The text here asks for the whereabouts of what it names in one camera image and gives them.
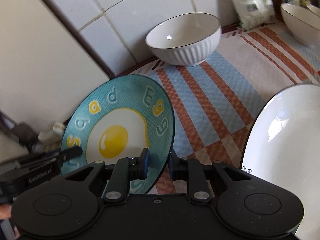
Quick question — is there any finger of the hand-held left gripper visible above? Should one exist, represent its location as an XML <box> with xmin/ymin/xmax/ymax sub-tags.
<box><xmin>15</xmin><ymin>146</ymin><xmax>83</xmax><ymax>168</ymax></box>

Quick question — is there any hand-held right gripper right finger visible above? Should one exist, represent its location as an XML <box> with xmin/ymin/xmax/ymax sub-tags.
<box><xmin>168</xmin><ymin>152</ymin><xmax>253</xmax><ymax>204</ymax></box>

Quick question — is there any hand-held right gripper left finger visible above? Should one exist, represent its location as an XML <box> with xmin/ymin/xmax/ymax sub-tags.
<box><xmin>64</xmin><ymin>147</ymin><xmax>150</xmax><ymax>204</ymax></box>

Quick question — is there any blue fried egg plate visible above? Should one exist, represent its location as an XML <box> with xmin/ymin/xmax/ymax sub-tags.
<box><xmin>61</xmin><ymin>75</ymin><xmax>175</xmax><ymax>194</ymax></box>

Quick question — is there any white ribbed bowl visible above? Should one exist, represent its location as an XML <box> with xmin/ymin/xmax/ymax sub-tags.
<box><xmin>146</xmin><ymin>13</ymin><xmax>222</xmax><ymax>67</ymax></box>

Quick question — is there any white plug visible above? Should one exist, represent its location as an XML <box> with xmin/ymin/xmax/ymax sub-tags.
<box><xmin>39</xmin><ymin>122</ymin><xmax>66</xmax><ymax>143</ymax></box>

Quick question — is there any grey power adapter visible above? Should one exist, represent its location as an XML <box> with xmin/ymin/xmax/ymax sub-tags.
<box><xmin>12</xmin><ymin>122</ymin><xmax>39</xmax><ymax>150</ymax></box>

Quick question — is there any white appliance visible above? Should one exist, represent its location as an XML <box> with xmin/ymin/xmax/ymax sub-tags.
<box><xmin>0</xmin><ymin>0</ymin><xmax>117</xmax><ymax>165</ymax></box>

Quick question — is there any checkered striped table mat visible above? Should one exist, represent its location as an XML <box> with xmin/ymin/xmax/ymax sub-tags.
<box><xmin>120</xmin><ymin>21</ymin><xmax>320</xmax><ymax>195</ymax></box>

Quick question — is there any large white plate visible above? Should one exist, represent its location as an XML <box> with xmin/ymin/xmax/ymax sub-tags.
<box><xmin>241</xmin><ymin>84</ymin><xmax>320</xmax><ymax>240</ymax></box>

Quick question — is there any white green plastic bag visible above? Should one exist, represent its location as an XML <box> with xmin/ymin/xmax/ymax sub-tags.
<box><xmin>229</xmin><ymin>0</ymin><xmax>275</xmax><ymax>29</ymax></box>

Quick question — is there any white black-rimmed bowl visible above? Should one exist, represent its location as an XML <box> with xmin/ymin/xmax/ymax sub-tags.
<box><xmin>280</xmin><ymin>3</ymin><xmax>320</xmax><ymax>46</ymax></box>

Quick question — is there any black cable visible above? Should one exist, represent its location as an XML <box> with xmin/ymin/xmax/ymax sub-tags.
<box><xmin>0</xmin><ymin>110</ymin><xmax>20</xmax><ymax>145</ymax></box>

